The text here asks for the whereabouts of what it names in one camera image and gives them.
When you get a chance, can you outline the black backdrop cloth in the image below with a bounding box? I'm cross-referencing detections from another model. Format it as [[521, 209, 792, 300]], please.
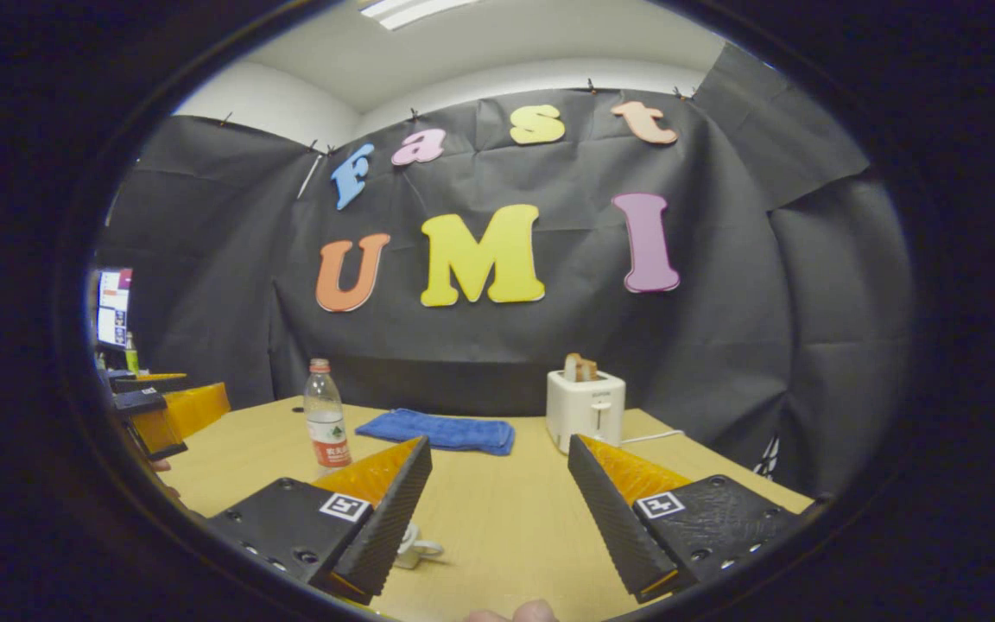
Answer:
[[96, 43, 913, 498]]

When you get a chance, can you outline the white toaster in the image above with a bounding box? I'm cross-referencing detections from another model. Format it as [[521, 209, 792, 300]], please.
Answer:
[[546, 370, 626, 455]]

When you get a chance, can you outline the white teacup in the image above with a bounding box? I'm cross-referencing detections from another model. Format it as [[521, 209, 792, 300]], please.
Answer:
[[393, 522, 445, 570]]

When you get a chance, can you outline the blue towel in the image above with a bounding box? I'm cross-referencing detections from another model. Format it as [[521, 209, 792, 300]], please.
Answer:
[[355, 409, 516, 456]]

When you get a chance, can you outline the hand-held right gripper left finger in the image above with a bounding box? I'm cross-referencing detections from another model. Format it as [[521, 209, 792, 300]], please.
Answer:
[[204, 435, 434, 606]]

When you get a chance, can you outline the ceiling light panel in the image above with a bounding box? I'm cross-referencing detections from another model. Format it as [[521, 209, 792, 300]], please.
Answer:
[[358, 0, 481, 31]]

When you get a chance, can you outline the clear plastic water bottle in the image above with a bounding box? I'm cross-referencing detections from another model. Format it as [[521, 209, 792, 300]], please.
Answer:
[[303, 359, 352, 472]]

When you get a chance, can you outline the computer monitor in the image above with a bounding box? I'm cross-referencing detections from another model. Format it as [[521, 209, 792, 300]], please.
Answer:
[[96, 268, 134, 349]]

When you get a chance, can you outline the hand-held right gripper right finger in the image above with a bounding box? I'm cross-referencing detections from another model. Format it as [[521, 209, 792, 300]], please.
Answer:
[[567, 433, 811, 605]]

